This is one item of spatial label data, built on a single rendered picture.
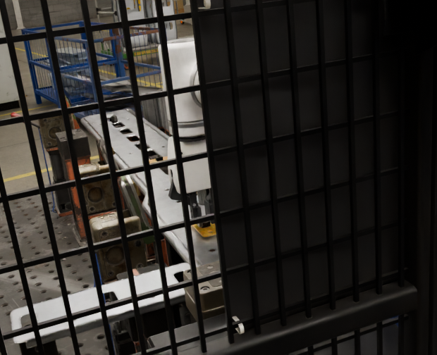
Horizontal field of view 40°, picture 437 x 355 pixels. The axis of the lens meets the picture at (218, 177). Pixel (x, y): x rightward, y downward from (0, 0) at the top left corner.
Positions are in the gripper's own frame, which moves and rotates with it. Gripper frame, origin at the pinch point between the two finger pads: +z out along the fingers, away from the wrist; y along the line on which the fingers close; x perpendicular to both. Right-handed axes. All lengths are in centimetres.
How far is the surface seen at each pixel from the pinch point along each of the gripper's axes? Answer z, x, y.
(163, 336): 0.1, 33.6, 18.2
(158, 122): 8, -102, -21
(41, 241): 34, -85, 27
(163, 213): 3.3, -12.0, 4.6
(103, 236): 1.0, -3.1, 18.3
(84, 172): -0.6, -38.0, 15.4
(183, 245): 3.4, 3.9, 5.7
